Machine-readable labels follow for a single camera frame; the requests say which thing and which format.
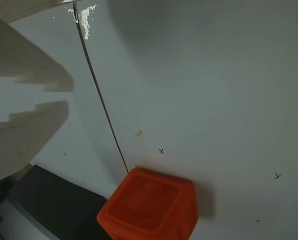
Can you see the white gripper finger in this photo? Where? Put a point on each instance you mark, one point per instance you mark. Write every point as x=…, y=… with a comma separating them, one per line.
x=26, y=135
x=26, y=62

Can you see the orange cube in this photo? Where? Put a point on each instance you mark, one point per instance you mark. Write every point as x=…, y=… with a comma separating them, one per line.
x=148, y=205

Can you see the dark brown open box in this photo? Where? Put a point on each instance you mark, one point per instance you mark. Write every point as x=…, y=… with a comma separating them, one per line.
x=59, y=200

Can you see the white paper sheet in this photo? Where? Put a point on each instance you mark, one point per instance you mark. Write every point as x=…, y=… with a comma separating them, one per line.
x=89, y=112

